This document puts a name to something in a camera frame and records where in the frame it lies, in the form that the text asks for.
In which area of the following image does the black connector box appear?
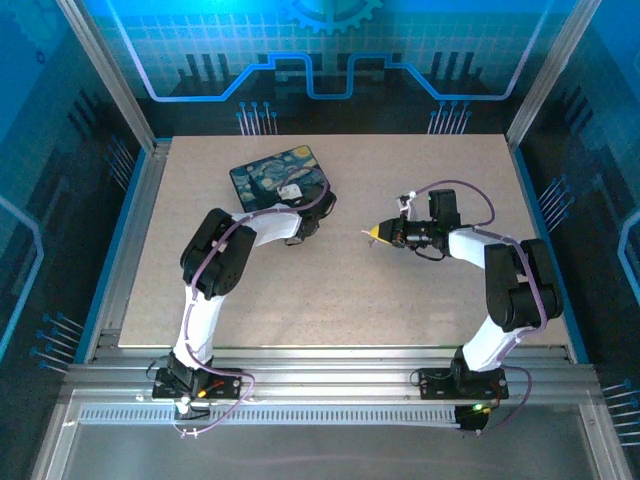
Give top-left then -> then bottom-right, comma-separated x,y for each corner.
455,403 -> 490,435

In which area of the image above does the aluminium cross rail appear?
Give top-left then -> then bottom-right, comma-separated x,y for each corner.
62,345 -> 601,404

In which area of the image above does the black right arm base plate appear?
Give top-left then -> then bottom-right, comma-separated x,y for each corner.
416,367 -> 510,401

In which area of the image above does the grey slotted cable duct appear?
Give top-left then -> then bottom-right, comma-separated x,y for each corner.
78,406 -> 462,427

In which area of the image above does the aluminium frame post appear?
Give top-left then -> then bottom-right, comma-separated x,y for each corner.
505,0 -> 604,152
55,0 -> 157,152

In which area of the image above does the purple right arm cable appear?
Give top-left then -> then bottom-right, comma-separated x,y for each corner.
409,178 -> 546,426

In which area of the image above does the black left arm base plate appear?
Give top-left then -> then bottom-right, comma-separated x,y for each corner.
151,367 -> 247,401

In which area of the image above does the starry night print box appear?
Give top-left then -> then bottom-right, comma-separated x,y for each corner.
229,145 -> 338,214

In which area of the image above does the aluminium side rail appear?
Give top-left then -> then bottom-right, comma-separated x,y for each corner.
83,141 -> 172,364

